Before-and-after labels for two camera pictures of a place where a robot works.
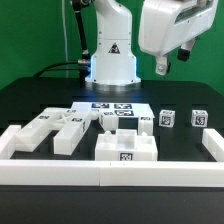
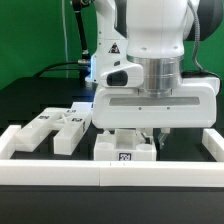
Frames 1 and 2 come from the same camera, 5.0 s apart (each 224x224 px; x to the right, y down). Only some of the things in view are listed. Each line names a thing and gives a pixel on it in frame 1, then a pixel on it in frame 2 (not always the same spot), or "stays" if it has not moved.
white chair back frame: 71,126 stays
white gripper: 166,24 -> 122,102
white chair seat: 126,145 stays
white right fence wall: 213,141 stays
